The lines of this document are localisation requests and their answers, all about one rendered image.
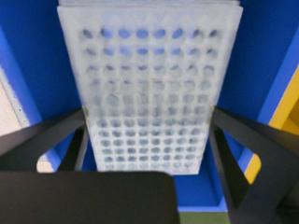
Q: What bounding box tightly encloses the yellow open-top bin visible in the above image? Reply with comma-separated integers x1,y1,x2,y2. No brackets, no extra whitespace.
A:
245,66,299,184

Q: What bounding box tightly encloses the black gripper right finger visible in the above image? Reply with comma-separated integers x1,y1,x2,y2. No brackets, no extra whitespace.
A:
208,105,299,224

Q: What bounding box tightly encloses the grey flat base plate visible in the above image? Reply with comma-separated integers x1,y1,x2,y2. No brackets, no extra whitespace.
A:
0,73,47,162

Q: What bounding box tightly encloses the blue bin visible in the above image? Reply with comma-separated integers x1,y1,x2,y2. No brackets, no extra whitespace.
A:
0,0,299,212

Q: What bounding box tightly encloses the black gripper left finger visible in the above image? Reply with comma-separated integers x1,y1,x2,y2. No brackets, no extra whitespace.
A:
0,106,89,172

